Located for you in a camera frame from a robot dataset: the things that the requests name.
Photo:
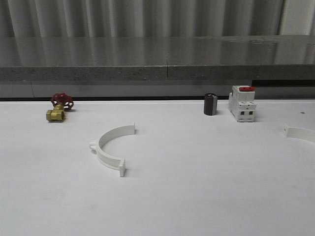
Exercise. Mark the white half pipe clamp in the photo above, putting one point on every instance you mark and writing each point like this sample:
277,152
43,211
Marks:
106,159
299,133

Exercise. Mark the grey stone counter ledge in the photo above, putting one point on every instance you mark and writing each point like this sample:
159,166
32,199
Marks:
279,67

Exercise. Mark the brass valve red handwheel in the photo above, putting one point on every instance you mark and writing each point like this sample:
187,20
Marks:
61,103

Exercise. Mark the grey pleated curtain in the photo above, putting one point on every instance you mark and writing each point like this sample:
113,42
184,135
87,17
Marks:
158,18

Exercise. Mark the white circuit breaker red switch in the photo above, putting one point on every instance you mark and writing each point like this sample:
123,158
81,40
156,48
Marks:
241,103

